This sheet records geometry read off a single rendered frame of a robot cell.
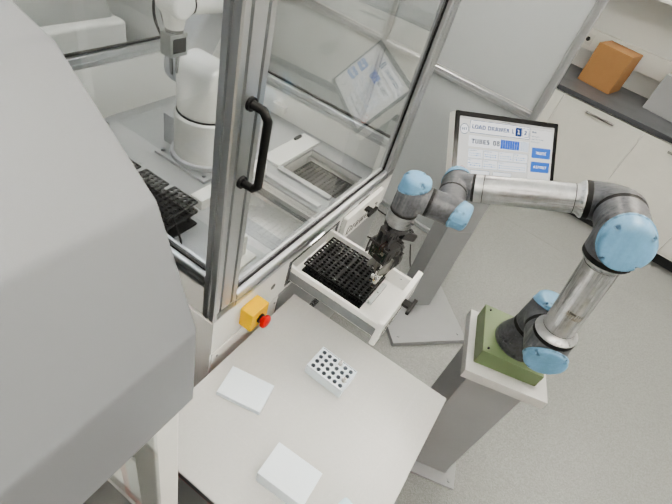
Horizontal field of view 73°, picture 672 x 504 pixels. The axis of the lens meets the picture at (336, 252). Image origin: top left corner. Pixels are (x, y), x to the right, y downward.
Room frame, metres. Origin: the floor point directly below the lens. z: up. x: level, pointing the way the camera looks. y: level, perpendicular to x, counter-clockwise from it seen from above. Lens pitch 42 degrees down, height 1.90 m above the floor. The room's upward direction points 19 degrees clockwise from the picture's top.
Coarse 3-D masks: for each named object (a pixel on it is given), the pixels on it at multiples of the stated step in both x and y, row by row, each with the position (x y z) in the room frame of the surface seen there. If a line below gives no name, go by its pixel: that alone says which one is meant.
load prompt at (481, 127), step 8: (472, 120) 1.83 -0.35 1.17; (472, 128) 1.81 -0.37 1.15; (480, 128) 1.83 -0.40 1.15; (488, 128) 1.85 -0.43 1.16; (496, 128) 1.87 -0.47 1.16; (504, 128) 1.89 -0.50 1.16; (512, 128) 1.90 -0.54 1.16; (520, 128) 1.92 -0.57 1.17; (528, 128) 1.94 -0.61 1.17; (504, 136) 1.87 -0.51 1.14; (512, 136) 1.89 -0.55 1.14; (520, 136) 1.91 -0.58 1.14; (528, 136) 1.93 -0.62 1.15
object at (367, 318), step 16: (320, 240) 1.16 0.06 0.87; (304, 256) 1.08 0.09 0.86; (368, 256) 1.15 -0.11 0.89; (304, 272) 0.98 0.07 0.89; (400, 272) 1.12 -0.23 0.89; (304, 288) 0.96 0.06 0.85; (320, 288) 0.94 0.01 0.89; (400, 288) 1.10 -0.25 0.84; (336, 304) 0.92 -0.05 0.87; (352, 304) 0.91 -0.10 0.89; (368, 304) 0.99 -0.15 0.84; (384, 304) 1.01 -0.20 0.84; (352, 320) 0.89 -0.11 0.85; (368, 320) 0.88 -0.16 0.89
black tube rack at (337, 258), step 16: (336, 240) 1.16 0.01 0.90; (320, 256) 1.06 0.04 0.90; (336, 256) 1.09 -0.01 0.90; (352, 256) 1.11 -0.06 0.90; (320, 272) 1.02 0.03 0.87; (336, 272) 1.01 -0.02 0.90; (352, 272) 1.04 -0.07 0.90; (368, 272) 1.09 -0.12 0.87; (336, 288) 0.98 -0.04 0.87; (352, 288) 0.97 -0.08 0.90; (368, 288) 1.02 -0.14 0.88
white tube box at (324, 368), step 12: (324, 348) 0.80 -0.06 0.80; (312, 360) 0.75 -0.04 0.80; (324, 360) 0.77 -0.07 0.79; (336, 360) 0.78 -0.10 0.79; (312, 372) 0.72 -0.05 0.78; (324, 372) 0.73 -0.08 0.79; (336, 372) 0.74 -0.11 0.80; (348, 372) 0.75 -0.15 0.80; (324, 384) 0.70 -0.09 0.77; (336, 384) 0.70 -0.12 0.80; (348, 384) 0.72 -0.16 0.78
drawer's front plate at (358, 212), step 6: (378, 192) 1.48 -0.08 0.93; (372, 198) 1.43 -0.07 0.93; (378, 198) 1.49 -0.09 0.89; (360, 204) 1.36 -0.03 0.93; (366, 204) 1.38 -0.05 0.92; (372, 204) 1.45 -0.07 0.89; (378, 204) 1.52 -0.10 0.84; (354, 210) 1.32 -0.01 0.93; (360, 210) 1.34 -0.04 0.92; (348, 216) 1.27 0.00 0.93; (354, 216) 1.30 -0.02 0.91; (360, 216) 1.36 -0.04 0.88; (366, 216) 1.43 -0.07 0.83; (342, 222) 1.26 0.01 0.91; (348, 222) 1.26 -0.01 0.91; (354, 222) 1.32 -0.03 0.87; (360, 222) 1.39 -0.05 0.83; (342, 228) 1.25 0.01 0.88; (354, 228) 1.35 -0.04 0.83; (342, 234) 1.25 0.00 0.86; (348, 234) 1.31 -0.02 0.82
